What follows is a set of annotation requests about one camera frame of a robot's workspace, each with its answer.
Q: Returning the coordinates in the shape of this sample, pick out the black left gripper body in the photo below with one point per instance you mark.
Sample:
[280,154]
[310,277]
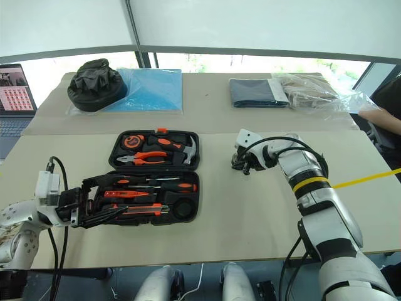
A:
[72,207]

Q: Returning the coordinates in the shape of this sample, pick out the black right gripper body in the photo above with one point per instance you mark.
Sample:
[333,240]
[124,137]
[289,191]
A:
[250,160]

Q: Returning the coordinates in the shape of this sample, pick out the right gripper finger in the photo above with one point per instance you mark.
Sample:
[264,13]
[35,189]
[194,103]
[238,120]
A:
[246,171]
[233,160]

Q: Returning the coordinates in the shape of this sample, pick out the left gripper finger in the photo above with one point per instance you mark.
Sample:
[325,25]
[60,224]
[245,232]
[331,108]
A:
[103,180]
[103,218]

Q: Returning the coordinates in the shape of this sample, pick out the black electrical tape roll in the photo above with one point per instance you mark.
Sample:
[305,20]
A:
[235,164]

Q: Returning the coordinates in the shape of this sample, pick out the small orange screwdriver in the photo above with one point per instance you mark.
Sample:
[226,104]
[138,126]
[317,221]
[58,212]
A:
[125,194]

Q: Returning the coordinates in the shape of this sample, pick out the orange black utility knife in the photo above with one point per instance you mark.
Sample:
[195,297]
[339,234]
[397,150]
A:
[141,208]

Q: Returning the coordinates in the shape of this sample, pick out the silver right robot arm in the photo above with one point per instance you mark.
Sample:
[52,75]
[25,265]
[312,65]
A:
[329,219]

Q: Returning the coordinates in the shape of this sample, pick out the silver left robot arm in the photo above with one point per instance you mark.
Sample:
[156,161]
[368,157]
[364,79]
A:
[22,219]

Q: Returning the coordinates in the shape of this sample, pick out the black tool case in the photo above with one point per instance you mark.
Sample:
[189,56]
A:
[175,200]

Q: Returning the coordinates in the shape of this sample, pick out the orange black tape measure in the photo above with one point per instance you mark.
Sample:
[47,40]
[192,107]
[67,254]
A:
[133,141]

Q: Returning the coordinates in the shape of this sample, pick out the dark blue folded cloth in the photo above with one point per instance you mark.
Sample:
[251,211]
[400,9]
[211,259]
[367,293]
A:
[255,92]

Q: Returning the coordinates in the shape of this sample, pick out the silver rounded robot leg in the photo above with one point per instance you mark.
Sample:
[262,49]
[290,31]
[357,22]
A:
[236,283]
[156,285]

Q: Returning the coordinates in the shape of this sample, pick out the beige cloth in clear bag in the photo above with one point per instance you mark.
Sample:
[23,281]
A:
[307,91]

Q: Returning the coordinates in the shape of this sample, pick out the black fabric bag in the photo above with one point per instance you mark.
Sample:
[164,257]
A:
[94,87]

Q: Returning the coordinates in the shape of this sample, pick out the grey laptop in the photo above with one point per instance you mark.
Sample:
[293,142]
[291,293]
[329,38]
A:
[12,125]

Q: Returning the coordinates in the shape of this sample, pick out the blue sheet in plastic sleeve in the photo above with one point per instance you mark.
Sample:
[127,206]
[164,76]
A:
[153,91]

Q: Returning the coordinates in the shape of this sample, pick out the small black floor device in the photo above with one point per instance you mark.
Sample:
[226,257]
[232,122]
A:
[266,291]

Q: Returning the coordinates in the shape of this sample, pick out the grey office chair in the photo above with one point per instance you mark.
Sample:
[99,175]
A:
[377,138]

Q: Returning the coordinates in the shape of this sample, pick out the bystander black shirt torso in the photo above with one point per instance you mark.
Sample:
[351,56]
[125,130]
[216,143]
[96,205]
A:
[390,100]

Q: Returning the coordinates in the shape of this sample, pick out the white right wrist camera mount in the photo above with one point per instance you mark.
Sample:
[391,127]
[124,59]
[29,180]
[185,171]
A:
[247,139]

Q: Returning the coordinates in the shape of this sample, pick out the black table frame bar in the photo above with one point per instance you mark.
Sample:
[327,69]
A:
[91,273]

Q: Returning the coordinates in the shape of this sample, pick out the grey window frame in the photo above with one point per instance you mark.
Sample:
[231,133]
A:
[219,51]

